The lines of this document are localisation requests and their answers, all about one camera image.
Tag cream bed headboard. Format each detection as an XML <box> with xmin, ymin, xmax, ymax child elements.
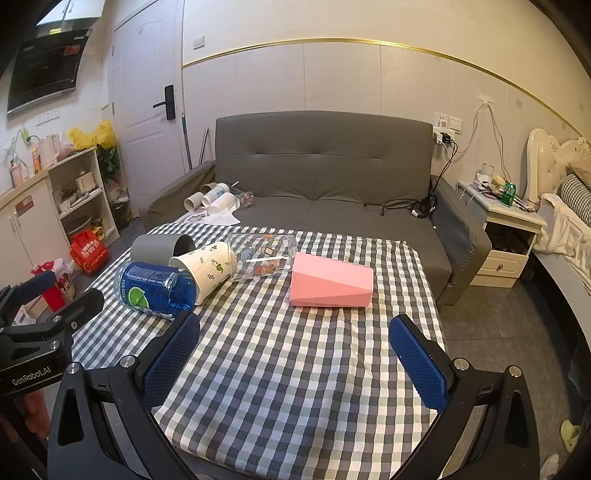
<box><xmin>526</xmin><ymin>127</ymin><xmax>591</xmax><ymax>209</ymax></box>

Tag white tissue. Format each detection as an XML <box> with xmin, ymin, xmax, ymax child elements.
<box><xmin>202</xmin><ymin>208</ymin><xmax>242</xmax><ymax>227</ymax></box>

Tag clear printed plastic cup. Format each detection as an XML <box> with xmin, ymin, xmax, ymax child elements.
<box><xmin>227</xmin><ymin>232</ymin><xmax>297</xmax><ymax>282</ymax></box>

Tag pale slipper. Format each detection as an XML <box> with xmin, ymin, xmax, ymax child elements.
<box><xmin>560</xmin><ymin>419</ymin><xmax>582</xmax><ymax>452</ymax></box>
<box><xmin>539</xmin><ymin>454</ymin><xmax>562</xmax><ymax>480</ymax></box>

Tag white electric kettle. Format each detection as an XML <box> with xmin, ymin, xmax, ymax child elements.
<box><xmin>38</xmin><ymin>133</ymin><xmax>66</xmax><ymax>168</ymax></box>

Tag yellow plastic bag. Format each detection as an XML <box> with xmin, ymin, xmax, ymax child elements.
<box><xmin>68</xmin><ymin>120</ymin><xmax>116</xmax><ymax>151</ymax></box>

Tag white bedside table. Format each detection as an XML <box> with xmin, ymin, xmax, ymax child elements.
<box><xmin>456</xmin><ymin>179</ymin><xmax>548</xmax><ymax>289</ymax></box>

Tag black cable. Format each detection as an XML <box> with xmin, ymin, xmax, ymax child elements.
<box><xmin>363</xmin><ymin>137</ymin><xmax>459</xmax><ymax>219</ymax></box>

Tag white cable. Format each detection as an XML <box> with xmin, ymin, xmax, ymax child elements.
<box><xmin>452</xmin><ymin>93</ymin><xmax>509</xmax><ymax>186</ymax></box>

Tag cups on sofa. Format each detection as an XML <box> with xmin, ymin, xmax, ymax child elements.
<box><xmin>202</xmin><ymin>183</ymin><xmax>230</xmax><ymax>208</ymax></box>

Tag person's left hand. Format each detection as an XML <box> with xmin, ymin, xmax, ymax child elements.
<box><xmin>21</xmin><ymin>387</ymin><xmax>52</xmax><ymax>440</ymax></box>

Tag white wall socket panel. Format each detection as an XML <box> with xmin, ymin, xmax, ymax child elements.
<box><xmin>433</xmin><ymin>112</ymin><xmax>464</xmax><ymax>145</ymax></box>

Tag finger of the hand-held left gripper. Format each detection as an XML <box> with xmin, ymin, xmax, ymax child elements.
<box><xmin>39</xmin><ymin>288</ymin><xmax>105</xmax><ymax>334</ymax></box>
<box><xmin>0</xmin><ymin>270</ymin><xmax>57</xmax><ymax>326</ymax></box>

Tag checked pillow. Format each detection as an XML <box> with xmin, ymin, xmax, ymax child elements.
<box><xmin>558</xmin><ymin>174</ymin><xmax>591</xmax><ymax>225</ymax></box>

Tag checked tablecloth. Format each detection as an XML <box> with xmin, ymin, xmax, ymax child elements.
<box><xmin>71</xmin><ymin>224</ymin><xmax>448</xmax><ymax>468</ymax></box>

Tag red cartoon bag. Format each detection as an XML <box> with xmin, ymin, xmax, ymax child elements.
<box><xmin>30</xmin><ymin>260</ymin><xmax>77</xmax><ymax>313</ymax></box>

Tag pink faceted cup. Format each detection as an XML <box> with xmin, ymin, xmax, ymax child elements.
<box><xmin>290</xmin><ymin>252</ymin><xmax>375</xmax><ymax>309</ymax></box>

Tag white door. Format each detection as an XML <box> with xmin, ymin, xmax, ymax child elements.
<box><xmin>112</xmin><ymin>0</ymin><xmax>186</xmax><ymax>223</ymax></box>

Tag green plant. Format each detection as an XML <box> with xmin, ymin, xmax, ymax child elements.
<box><xmin>96</xmin><ymin>146</ymin><xmax>122</xmax><ymax>186</ymax></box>

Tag white floral paper cup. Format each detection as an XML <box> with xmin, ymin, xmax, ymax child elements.
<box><xmin>169</xmin><ymin>243</ymin><xmax>238</xmax><ymax>306</ymax></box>

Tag white open shelf unit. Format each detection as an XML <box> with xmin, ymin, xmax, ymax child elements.
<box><xmin>47</xmin><ymin>147</ymin><xmax>120</xmax><ymax>246</ymax></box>

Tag white kitchen cabinet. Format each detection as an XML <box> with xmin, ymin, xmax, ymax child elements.
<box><xmin>0</xmin><ymin>172</ymin><xmax>73</xmax><ymax>288</ymax></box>

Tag mop handle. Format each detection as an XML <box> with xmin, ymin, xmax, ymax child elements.
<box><xmin>180</xmin><ymin>113</ymin><xmax>194</xmax><ymax>172</ymax></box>

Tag white wall cabinet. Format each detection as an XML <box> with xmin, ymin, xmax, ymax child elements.
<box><xmin>34</xmin><ymin>0</ymin><xmax>105</xmax><ymax>27</ymax></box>

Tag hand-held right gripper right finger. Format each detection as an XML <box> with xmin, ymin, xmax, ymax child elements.
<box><xmin>389</xmin><ymin>315</ymin><xmax>542</xmax><ymax>480</ymax></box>

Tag black door lock handle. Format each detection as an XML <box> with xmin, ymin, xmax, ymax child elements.
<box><xmin>153</xmin><ymin>84</ymin><xmax>177</xmax><ymax>121</ymax></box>

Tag black range hood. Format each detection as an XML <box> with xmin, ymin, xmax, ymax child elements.
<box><xmin>6</xmin><ymin>28</ymin><xmax>93</xmax><ymax>116</ymax></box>

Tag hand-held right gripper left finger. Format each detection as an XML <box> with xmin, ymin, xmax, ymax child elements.
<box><xmin>46</xmin><ymin>311</ymin><xmax>202</xmax><ymax>480</ymax></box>

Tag white blanket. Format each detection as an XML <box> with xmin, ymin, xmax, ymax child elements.
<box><xmin>532</xmin><ymin>192</ymin><xmax>591</xmax><ymax>297</ymax></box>

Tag grey sofa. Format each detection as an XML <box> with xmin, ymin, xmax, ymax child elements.
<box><xmin>139</xmin><ymin>112</ymin><xmax>493</xmax><ymax>307</ymax></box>

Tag grey cup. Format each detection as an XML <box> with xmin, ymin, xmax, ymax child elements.
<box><xmin>131</xmin><ymin>233</ymin><xmax>197</xmax><ymax>267</ymax></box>

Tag blue transparent cup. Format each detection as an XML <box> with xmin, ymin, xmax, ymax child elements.
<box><xmin>113</xmin><ymin>261</ymin><xmax>204</xmax><ymax>320</ymax></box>

